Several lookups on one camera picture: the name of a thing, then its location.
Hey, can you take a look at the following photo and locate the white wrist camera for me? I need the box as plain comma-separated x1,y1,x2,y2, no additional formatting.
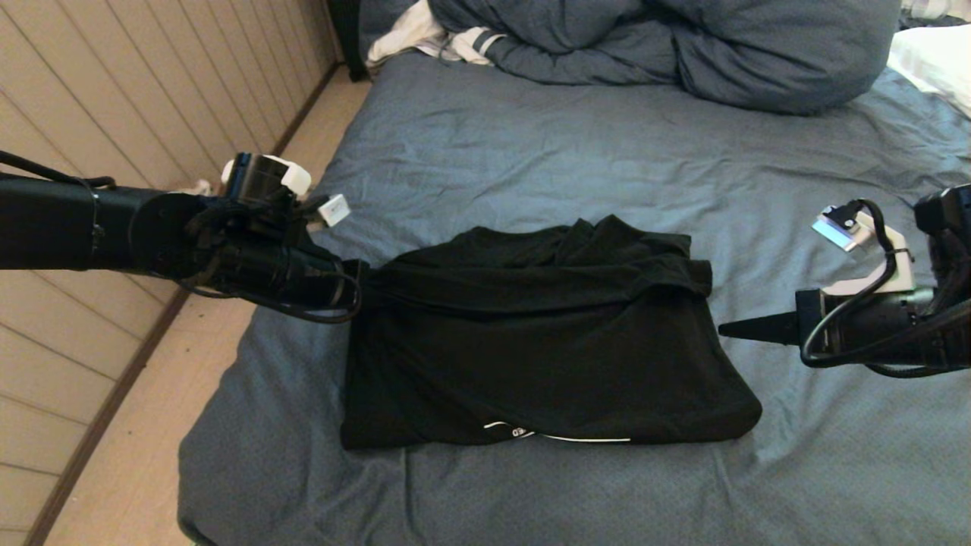
307,194,352,228
812,203,915,297

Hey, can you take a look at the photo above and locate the blue crumpled duvet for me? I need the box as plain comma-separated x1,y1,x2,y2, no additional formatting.
360,0,901,116

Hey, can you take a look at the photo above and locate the black braided cable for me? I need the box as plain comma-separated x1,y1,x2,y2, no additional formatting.
0,150,116,190

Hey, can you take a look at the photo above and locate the white striped garment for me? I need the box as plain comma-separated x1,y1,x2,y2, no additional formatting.
366,0,505,69

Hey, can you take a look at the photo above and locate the blue bed sheet mattress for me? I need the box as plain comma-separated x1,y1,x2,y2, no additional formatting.
176,49,971,546

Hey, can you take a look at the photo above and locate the thick black arched cable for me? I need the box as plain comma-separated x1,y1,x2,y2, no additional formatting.
800,199,971,370

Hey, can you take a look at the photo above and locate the black bed headboard post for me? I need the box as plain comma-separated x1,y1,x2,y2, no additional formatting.
326,0,370,83

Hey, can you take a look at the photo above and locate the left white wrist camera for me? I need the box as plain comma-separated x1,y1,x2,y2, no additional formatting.
307,194,352,228

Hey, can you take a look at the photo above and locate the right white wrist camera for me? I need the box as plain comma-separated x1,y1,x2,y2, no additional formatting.
812,203,915,297

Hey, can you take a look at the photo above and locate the white pillow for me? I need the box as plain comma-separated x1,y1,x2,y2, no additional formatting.
888,27,971,121

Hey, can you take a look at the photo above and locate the black printed t-shirt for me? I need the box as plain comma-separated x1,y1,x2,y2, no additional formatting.
340,215,763,450

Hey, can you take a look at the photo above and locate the thin black cable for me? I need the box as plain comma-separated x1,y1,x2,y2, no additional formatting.
865,362,951,378
182,265,363,325

